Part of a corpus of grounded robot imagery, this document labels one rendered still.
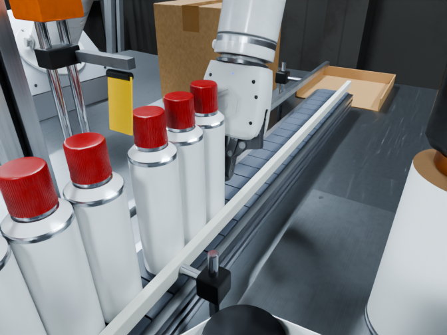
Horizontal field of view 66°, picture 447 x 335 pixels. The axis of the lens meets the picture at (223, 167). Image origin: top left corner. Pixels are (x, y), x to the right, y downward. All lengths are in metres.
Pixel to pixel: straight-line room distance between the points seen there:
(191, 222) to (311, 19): 2.85
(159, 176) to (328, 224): 0.28
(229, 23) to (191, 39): 0.47
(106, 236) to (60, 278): 0.05
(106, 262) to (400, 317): 0.27
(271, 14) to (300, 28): 2.75
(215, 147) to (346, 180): 0.38
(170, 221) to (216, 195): 0.11
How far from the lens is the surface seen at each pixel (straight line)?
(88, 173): 0.30
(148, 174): 0.35
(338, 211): 0.56
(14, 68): 0.41
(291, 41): 3.29
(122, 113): 0.35
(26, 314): 0.31
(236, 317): 0.17
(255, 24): 0.47
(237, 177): 0.62
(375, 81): 1.42
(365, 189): 0.73
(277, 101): 0.75
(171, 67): 1.01
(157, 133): 0.34
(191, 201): 0.42
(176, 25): 0.97
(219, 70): 0.50
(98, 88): 1.19
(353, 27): 2.89
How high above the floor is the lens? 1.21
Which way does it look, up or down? 30 degrees down
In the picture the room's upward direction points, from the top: straight up
